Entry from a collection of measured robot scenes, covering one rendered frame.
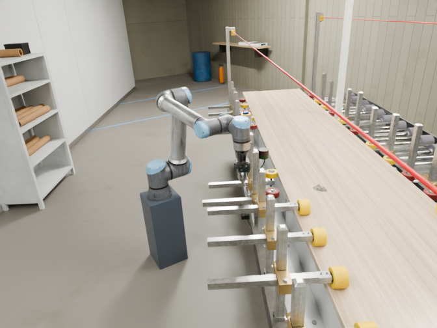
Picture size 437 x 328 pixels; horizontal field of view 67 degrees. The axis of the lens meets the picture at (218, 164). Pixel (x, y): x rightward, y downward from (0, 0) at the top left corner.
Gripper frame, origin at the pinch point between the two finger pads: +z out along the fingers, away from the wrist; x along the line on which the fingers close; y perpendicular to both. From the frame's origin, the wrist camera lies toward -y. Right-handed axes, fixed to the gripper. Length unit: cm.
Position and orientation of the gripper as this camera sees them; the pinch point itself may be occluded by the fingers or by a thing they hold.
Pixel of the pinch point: (242, 180)
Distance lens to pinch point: 187.7
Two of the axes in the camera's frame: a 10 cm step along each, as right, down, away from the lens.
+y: 0.0, 4.2, -9.1
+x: 10.0, -0.5, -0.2
